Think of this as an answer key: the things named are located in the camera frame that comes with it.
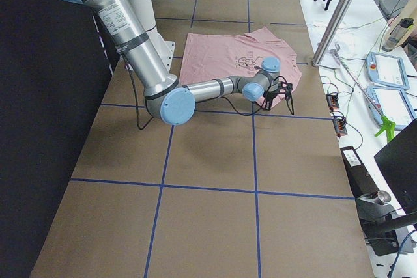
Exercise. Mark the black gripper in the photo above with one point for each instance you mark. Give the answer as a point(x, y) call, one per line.
point(271, 96)

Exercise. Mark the clear water bottle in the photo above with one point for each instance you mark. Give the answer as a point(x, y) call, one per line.
point(397, 31)

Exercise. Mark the black box with label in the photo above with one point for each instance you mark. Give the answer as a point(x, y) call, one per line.
point(360, 181)

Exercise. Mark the blue teach pendant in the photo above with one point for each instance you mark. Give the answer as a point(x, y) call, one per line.
point(394, 104)
point(387, 70)

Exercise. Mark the far orange connector block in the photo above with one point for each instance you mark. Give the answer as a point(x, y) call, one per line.
point(332, 100)

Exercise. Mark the near blue teach pendant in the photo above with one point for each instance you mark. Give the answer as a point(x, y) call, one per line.
point(394, 104)

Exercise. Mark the near orange connector block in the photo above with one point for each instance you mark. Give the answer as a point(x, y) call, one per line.
point(340, 123)

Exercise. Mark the far blue teach pendant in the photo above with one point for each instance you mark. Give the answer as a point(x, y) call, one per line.
point(387, 70)

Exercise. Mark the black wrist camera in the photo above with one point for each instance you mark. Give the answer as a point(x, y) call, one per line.
point(285, 88)

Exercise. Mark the orange connector block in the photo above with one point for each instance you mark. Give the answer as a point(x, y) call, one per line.
point(332, 100)
point(340, 123)

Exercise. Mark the green handled reacher grabber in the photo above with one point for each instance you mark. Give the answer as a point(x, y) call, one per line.
point(388, 127)

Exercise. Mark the aluminium frame post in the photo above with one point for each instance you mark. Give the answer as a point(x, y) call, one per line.
point(330, 32)

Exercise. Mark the black monitor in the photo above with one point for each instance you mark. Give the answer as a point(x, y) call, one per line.
point(397, 164)

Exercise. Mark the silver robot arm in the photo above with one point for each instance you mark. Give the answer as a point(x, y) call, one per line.
point(130, 25)

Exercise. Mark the black clamp mount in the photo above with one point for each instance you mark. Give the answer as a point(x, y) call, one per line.
point(384, 228)

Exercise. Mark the pink Snoopy t-shirt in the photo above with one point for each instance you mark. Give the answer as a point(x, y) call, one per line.
point(218, 65)

